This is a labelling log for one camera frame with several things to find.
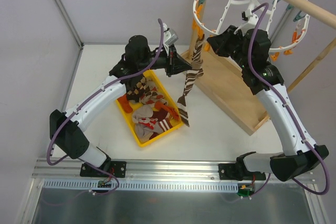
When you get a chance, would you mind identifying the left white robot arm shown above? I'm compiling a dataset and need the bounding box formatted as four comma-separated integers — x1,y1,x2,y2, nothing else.
49,29,191,177

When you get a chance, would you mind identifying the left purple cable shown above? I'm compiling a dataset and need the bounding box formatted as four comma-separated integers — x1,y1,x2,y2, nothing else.
46,18,165,166

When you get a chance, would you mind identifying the wooden hanger stand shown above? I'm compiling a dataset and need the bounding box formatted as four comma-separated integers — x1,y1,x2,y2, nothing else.
182,0,335,135

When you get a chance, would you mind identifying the perforated cable duct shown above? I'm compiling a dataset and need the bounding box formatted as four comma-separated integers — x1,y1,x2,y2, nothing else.
43,179,238,193

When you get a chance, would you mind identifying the white round clip hanger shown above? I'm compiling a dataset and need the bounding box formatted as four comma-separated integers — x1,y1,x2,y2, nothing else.
192,0,310,61

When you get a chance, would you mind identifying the beige sock with red pattern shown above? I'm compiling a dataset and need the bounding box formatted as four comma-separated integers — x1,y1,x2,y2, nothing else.
132,105,157,138

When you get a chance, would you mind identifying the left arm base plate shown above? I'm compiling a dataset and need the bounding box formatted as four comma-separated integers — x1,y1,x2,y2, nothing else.
80,161,127,178

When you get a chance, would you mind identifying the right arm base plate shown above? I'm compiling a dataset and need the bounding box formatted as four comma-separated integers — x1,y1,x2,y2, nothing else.
218,163,239,180

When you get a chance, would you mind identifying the yellow plastic tray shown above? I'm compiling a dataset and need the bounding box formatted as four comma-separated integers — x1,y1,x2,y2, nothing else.
116,70,184,147

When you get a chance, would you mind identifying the green circuit board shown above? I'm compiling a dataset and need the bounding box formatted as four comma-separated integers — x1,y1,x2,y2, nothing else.
237,185,255,198

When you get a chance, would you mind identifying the orange sock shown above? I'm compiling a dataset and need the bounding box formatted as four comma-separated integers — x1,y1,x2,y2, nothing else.
154,101,180,121

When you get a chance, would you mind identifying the orange clothes peg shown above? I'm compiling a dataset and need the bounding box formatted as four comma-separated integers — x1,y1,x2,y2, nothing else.
192,20,204,39
270,52,280,62
204,42,211,51

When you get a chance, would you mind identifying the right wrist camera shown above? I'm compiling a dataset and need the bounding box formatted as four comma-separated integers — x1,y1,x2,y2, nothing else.
242,9,259,30

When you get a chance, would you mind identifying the grey sock with striped cuff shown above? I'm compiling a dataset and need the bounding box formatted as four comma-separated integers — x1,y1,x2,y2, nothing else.
139,119,172,142

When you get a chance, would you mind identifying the brown white striped sock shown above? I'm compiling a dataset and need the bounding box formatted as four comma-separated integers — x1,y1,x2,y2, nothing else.
191,37,204,70

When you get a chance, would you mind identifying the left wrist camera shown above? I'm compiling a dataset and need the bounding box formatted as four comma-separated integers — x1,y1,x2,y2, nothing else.
163,23,179,49

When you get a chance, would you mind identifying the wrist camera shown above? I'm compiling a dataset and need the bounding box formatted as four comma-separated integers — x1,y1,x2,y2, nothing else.
242,9,259,30
163,23,179,49

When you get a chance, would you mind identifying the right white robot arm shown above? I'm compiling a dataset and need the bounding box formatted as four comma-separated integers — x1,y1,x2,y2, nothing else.
207,25,329,182

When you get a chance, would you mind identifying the dark red sock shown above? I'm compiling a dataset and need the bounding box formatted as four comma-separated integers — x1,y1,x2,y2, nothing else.
150,110,171,122

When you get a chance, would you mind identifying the aluminium mounting rail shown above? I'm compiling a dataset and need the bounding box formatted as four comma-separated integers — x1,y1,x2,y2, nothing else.
32,158,238,182

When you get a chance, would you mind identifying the brown argyle sock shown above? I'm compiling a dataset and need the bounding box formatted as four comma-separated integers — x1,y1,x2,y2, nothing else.
126,77,159,104

